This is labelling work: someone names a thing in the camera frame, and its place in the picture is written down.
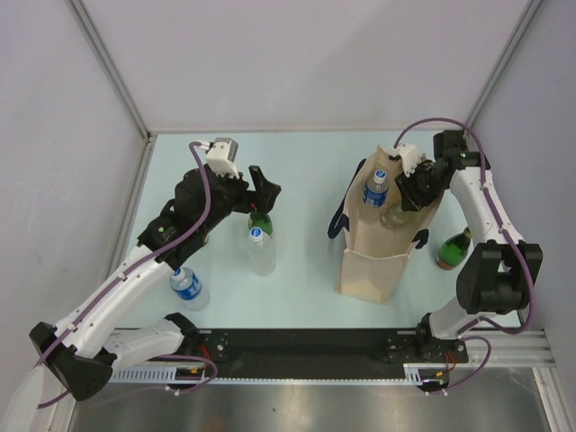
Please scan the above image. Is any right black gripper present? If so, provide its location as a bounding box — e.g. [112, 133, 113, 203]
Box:
[395, 162, 446, 212]

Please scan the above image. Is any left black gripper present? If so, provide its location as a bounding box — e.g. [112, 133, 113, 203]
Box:
[196, 165, 279, 235]

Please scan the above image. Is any clear glass bottle green cap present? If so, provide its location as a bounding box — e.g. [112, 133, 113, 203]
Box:
[380, 202, 417, 230]

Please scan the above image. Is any blue label water bottle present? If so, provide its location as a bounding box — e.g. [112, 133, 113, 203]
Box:
[363, 169, 389, 208]

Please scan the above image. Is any beige canvas tote bag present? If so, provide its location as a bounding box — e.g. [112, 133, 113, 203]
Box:
[328, 148, 442, 303]

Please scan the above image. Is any clear plastic bottle blue cap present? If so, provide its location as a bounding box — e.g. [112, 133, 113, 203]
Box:
[247, 227, 275, 276]

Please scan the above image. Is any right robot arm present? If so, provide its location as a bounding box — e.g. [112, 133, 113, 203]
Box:
[391, 130, 543, 362]

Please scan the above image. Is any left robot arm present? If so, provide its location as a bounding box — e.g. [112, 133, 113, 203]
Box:
[30, 166, 282, 401]

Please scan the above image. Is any blue label bottle front left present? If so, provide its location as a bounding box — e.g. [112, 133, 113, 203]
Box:
[169, 266, 210, 311]

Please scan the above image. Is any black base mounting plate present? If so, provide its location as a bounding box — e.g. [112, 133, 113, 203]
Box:
[176, 328, 468, 372]

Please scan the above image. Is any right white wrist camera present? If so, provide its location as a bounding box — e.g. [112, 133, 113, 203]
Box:
[391, 143, 427, 177]

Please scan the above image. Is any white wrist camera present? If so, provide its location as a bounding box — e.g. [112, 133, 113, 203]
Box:
[391, 143, 427, 177]
[198, 138, 240, 179]

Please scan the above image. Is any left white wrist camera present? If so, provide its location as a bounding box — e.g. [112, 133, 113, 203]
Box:
[198, 138, 240, 179]

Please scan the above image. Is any aluminium frame rail left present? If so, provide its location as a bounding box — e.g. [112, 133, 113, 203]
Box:
[66, 0, 152, 142]

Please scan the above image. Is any aluminium frame rail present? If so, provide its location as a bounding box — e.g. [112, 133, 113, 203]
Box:
[66, 0, 152, 142]
[464, 0, 545, 128]

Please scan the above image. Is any white slotted cable duct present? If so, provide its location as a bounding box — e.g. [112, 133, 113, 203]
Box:
[110, 364, 448, 386]

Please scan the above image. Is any aluminium frame rail right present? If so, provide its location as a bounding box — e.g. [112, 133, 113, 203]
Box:
[464, 0, 545, 128]

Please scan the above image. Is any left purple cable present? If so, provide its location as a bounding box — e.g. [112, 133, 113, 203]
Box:
[35, 141, 220, 410]

